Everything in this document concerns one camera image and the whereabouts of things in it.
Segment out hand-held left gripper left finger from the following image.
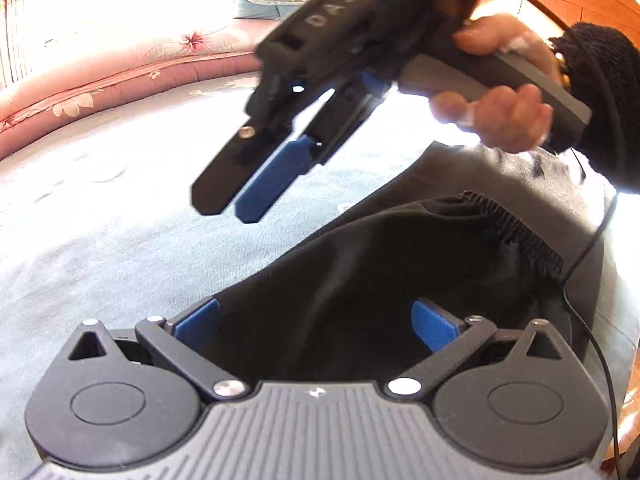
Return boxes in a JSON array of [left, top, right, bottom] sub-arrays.
[[67, 298, 250, 403]]

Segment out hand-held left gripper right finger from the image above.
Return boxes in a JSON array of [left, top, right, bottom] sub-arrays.
[[385, 299, 568, 403]]

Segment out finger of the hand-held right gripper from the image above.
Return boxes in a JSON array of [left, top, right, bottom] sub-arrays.
[[234, 82, 386, 224], [191, 121, 296, 214]]

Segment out black drawstring pants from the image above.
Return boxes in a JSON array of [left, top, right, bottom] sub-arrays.
[[212, 142, 626, 396]]

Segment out person's right hand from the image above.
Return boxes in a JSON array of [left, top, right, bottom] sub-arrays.
[[429, 14, 563, 153]]

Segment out blue floral pillow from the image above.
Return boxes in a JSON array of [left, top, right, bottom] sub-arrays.
[[235, 0, 321, 21]]

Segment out blue floral bed sheet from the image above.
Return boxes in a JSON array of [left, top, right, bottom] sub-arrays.
[[0, 67, 640, 480]]

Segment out pink floral folded quilt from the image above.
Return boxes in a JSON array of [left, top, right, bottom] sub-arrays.
[[0, 0, 281, 133]]

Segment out pink patterned curtain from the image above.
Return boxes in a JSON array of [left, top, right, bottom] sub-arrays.
[[0, 0, 26, 91]]

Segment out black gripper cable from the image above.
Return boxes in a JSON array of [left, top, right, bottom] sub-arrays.
[[492, 0, 626, 480]]

